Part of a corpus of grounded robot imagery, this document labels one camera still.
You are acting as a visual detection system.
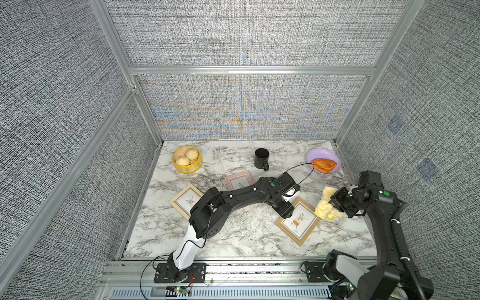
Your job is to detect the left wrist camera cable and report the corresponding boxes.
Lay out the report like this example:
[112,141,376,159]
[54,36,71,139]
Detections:
[277,162,316,185]

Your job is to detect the light wood picture frame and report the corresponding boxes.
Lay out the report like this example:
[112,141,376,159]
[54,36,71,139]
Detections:
[170,184,204,220]

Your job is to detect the black mug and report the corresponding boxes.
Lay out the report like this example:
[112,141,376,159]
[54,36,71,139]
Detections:
[254,148,270,171]

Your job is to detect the yellow microfibre cloth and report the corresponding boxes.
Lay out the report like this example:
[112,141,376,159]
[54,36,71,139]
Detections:
[314,186,343,222]

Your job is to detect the steamed bun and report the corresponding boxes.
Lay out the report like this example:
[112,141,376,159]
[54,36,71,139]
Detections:
[185,148,200,162]
[175,156,191,166]

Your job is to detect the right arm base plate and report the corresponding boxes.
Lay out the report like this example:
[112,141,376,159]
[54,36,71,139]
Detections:
[300,261,332,283]

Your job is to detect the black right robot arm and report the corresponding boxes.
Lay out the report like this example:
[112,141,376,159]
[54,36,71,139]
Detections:
[323,171,434,300]

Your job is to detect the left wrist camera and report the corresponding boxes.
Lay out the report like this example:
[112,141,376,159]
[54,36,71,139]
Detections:
[276,172,296,193]

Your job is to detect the pink picture frame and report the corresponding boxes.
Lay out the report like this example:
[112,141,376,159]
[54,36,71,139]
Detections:
[225,171,255,191]

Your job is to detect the aluminium front rail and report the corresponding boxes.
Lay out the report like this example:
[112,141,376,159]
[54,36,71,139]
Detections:
[94,257,354,300]

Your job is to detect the orange food in bowl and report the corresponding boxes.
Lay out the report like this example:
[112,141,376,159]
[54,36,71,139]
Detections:
[311,158,338,174]

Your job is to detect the black corrugated cable conduit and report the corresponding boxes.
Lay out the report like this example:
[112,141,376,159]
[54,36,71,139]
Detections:
[389,209,428,300]

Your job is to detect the wooden picture frame deer print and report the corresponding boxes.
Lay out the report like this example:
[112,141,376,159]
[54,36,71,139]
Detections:
[276,197,320,247]

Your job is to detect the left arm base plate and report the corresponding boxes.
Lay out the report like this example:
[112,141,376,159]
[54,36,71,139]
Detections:
[154,261,207,285]

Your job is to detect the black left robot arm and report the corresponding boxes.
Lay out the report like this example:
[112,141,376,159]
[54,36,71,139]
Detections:
[169,172,300,271]

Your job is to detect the purple bowl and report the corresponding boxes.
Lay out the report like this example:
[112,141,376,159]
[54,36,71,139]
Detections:
[306,148,342,175]

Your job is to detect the yellow bamboo steamer basket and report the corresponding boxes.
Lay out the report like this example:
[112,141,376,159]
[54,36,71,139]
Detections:
[172,146,203,175]

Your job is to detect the left steamed bun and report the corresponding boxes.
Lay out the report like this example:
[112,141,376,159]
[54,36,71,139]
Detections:
[175,156,191,166]

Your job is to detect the right steamed bun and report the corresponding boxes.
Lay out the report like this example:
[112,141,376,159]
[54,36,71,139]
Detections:
[185,148,200,162]

